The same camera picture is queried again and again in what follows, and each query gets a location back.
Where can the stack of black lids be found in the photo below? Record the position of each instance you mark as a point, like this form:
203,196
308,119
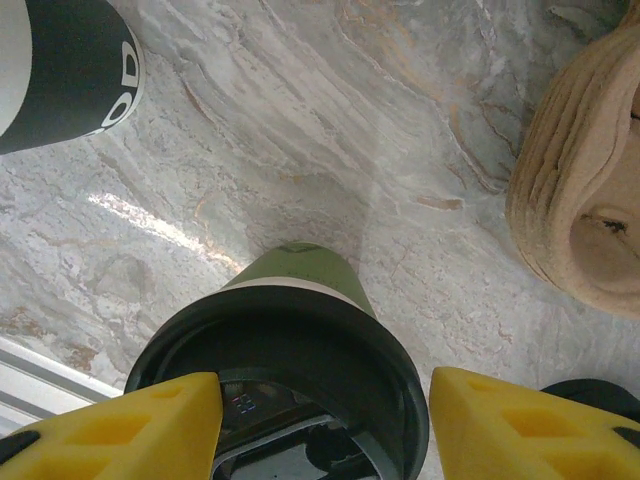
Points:
590,395

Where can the green paper coffee cup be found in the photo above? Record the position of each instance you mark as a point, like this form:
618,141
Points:
300,270

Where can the stack of paper cups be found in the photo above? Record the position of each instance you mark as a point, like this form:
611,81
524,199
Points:
65,75

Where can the aluminium mounting rail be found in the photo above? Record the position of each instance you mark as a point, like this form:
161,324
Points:
30,380

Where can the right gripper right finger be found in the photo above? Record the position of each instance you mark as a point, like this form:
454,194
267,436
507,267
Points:
525,440

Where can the cardboard cup carrier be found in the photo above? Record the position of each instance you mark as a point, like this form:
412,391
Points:
610,200

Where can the cup with black lid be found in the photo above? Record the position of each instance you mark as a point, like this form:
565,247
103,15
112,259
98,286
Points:
300,340

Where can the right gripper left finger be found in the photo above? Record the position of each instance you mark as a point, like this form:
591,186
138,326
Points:
100,440

